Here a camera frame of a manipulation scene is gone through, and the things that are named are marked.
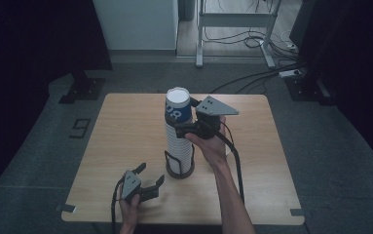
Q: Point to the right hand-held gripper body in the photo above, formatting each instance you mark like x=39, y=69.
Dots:
x=211, y=109

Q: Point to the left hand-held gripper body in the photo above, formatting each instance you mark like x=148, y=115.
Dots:
x=131, y=185

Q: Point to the stack of white paper cups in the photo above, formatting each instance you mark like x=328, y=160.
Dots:
x=179, y=149

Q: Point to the person's left hand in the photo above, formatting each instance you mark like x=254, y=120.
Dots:
x=129, y=211

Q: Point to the person's right hand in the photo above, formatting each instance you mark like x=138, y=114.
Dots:
x=211, y=148

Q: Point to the grey tape strip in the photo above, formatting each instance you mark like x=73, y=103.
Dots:
x=67, y=208
x=297, y=212

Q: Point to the white power strip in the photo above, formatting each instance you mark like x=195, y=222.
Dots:
x=289, y=73

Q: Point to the black stand base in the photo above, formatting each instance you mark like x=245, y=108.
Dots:
x=85, y=89
x=307, y=89

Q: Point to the white cabinet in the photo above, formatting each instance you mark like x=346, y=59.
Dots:
x=135, y=22

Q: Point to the dark curtain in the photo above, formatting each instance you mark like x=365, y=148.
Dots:
x=28, y=65
x=353, y=65

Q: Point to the white metal stand frame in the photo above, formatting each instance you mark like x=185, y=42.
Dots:
x=236, y=20

